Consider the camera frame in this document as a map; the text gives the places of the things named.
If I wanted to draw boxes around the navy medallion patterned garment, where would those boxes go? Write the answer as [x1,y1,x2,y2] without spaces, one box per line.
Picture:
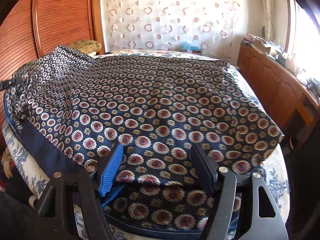
[3,45,285,234]

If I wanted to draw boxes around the blue white floral cloth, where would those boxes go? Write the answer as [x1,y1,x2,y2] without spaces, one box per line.
[1,48,291,240]

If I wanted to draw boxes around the gold green cushion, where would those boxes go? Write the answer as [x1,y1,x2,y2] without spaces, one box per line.
[68,40,102,56]

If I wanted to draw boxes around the wooden desk cabinet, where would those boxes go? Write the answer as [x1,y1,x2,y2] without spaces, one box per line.
[237,43,319,142]

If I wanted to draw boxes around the clutter on desk top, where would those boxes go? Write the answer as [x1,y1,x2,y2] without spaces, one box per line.
[241,33,319,100]

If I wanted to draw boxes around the turquoise box on floor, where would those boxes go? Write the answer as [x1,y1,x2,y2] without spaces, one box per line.
[181,42,202,55]

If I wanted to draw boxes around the sheer circle patterned curtain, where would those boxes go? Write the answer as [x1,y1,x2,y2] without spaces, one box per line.
[100,0,264,62]

